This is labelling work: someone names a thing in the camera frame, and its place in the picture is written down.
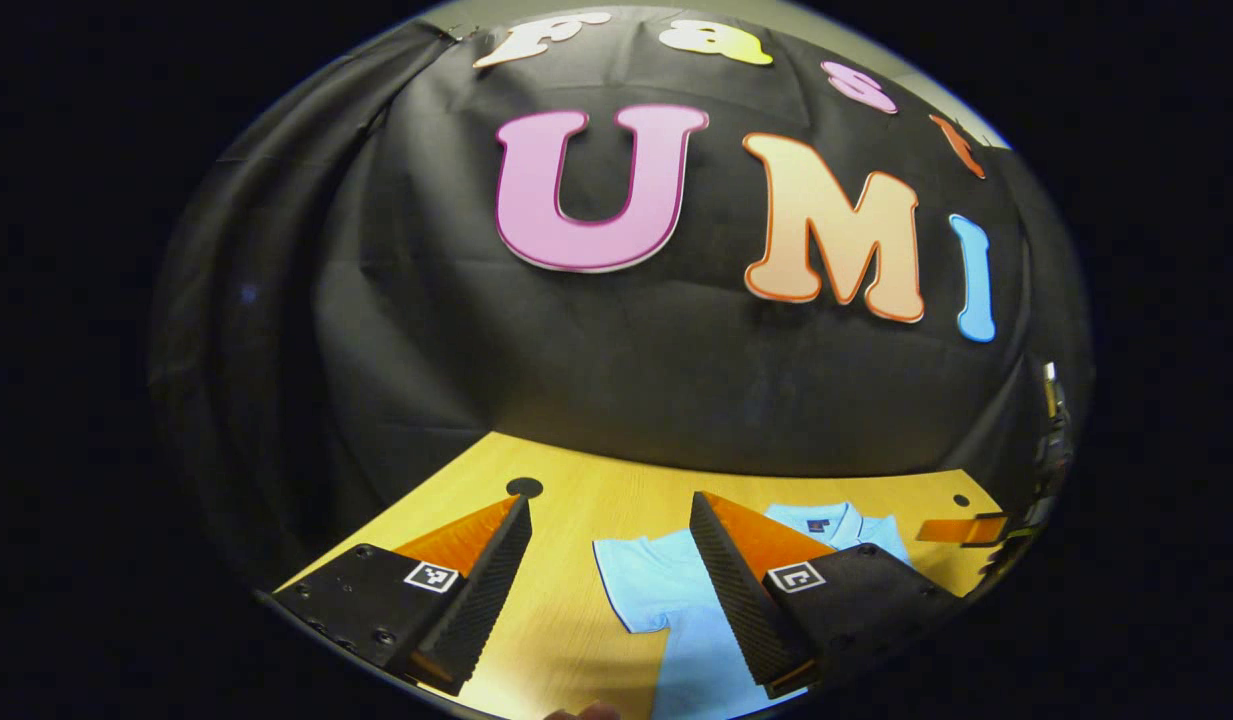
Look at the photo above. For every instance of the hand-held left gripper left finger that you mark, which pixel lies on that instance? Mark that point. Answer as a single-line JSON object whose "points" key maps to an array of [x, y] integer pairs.
{"points": [[486, 590]]}

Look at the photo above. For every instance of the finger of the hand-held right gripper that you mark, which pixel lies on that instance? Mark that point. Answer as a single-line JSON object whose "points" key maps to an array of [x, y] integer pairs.
{"points": [[961, 530]]}

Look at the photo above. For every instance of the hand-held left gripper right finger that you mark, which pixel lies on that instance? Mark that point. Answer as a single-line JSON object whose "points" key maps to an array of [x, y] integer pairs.
{"points": [[736, 600]]}

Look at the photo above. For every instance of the light blue T-shirt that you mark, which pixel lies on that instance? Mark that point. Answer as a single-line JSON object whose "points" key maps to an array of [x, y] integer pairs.
{"points": [[666, 580]]}

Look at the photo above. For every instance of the black backdrop cloth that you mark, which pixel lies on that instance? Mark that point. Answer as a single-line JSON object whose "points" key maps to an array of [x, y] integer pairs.
{"points": [[596, 370]]}

